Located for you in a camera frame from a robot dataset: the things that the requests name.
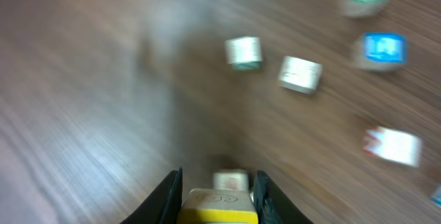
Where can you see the wooden block red drawing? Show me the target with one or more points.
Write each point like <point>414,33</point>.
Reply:
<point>393,145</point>

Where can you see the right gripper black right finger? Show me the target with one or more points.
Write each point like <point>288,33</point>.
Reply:
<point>272,205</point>

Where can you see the blue L wooden block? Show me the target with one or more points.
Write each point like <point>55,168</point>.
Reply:
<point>380,52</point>

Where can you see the wooden block fox picture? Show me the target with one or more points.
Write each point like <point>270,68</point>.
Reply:
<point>300,75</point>

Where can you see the wooden block red dog picture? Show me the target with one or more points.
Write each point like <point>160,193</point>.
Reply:
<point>231,180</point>

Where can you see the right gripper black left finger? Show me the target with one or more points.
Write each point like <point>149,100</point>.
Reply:
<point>164,203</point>

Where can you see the wooden block green A side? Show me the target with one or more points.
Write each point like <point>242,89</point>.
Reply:
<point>244,53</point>

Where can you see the yellow wooden block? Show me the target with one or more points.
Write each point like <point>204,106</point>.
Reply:
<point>217,206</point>

